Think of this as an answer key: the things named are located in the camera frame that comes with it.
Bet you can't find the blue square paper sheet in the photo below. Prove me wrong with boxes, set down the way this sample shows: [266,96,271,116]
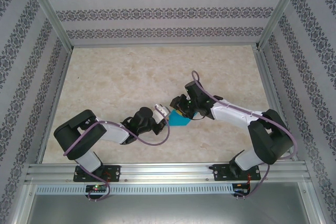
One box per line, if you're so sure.
[167,110,192,127]

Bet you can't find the grey metal sheet panel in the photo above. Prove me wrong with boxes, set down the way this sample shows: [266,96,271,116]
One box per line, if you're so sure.
[25,194,320,224]

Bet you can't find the aluminium mounting rail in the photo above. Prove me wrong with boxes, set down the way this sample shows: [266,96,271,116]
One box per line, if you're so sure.
[25,161,312,185]

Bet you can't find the slotted metal cable duct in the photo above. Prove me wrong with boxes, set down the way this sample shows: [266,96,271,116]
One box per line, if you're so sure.
[35,183,253,195]

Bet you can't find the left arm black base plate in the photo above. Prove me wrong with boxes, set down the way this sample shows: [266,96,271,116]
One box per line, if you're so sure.
[73,165,121,183]

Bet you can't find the aluminium frame crossbar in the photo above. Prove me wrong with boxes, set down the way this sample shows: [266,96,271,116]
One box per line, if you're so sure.
[70,41,260,49]

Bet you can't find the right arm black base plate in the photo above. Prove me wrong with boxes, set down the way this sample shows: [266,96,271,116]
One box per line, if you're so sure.
[213,163,263,182]

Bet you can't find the aluminium table side rail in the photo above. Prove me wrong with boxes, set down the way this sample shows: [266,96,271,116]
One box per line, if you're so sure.
[251,46,300,163]
[36,48,74,164]

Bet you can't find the short aluminium frame post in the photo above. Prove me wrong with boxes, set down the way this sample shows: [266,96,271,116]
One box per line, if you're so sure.
[299,182,330,224]
[9,182,36,224]

